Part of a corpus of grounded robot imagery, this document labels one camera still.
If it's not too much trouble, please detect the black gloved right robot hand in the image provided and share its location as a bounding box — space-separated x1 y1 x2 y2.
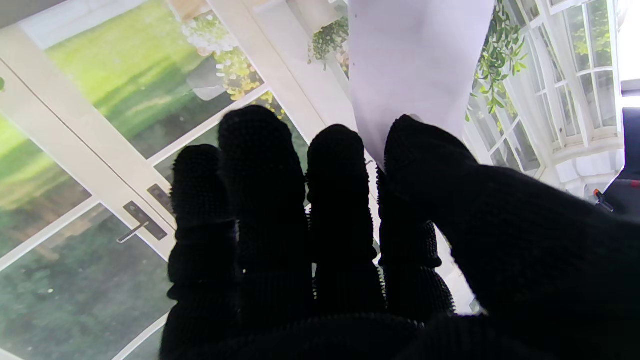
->
160 106 640 360

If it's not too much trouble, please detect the white peeled label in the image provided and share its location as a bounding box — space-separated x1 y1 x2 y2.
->
348 0 496 168

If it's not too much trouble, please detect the garden window backdrop banner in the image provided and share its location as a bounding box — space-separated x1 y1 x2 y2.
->
0 0 626 360

